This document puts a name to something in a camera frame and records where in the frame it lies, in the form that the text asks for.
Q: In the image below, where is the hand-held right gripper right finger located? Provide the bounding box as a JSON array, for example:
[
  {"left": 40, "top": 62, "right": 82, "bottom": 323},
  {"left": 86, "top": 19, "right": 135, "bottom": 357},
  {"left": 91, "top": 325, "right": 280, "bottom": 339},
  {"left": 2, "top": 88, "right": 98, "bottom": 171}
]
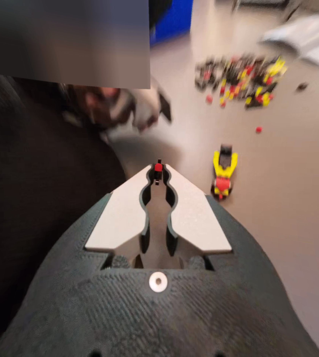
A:
[{"left": 165, "top": 164, "right": 233, "bottom": 268}]

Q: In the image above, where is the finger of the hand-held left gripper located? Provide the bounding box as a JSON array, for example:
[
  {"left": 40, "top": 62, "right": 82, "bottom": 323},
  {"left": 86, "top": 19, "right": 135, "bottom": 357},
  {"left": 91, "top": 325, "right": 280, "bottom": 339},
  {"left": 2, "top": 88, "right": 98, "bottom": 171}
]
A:
[{"left": 132, "top": 84, "right": 174, "bottom": 132}]

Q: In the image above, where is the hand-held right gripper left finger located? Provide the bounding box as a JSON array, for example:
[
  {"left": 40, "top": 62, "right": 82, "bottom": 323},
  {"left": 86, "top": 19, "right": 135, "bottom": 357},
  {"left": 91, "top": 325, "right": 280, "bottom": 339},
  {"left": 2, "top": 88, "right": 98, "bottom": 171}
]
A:
[{"left": 85, "top": 165, "right": 152, "bottom": 268}]

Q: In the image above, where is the black lego part red stud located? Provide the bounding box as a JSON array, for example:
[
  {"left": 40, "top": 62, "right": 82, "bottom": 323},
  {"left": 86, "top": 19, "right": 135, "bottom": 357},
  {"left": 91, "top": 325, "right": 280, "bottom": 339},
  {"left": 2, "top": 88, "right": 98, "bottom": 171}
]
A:
[{"left": 153, "top": 158, "right": 164, "bottom": 186}]

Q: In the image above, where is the pile of lego pieces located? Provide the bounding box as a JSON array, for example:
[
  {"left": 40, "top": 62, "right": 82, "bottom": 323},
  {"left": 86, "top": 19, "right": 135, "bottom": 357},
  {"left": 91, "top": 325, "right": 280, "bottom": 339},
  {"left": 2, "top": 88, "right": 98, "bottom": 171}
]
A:
[{"left": 194, "top": 54, "right": 289, "bottom": 110}]

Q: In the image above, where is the yellow red lego car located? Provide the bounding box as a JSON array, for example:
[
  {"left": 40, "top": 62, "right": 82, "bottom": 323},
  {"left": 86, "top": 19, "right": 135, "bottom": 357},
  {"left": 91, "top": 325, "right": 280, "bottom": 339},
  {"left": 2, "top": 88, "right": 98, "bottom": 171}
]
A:
[{"left": 210, "top": 143, "right": 239, "bottom": 201}]

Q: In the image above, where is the lego instruction booklet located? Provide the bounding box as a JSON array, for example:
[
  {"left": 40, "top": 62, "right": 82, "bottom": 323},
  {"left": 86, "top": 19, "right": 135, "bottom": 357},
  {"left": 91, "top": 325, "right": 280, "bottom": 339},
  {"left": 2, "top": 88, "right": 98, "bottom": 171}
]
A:
[{"left": 259, "top": 15, "right": 319, "bottom": 73}]

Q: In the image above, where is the person's left hand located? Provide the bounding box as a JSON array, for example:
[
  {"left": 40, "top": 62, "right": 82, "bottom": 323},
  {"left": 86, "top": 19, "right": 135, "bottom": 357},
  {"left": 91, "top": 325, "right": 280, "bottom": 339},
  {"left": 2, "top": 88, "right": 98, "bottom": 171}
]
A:
[{"left": 83, "top": 86, "right": 121, "bottom": 125}]

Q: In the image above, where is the person's black sweater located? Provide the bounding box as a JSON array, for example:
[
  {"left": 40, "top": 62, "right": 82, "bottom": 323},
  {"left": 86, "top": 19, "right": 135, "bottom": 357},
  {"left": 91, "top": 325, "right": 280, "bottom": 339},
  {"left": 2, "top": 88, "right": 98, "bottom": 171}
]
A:
[{"left": 0, "top": 74, "right": 127, "bottom": 357}]

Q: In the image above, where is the blue bin with white tag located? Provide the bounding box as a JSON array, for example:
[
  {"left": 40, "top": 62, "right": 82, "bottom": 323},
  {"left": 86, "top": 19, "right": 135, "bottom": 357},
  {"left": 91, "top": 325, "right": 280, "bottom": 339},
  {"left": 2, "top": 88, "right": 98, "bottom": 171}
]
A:
[{"left": 150, "top": 0, "right": 192, "bottom": 47}]

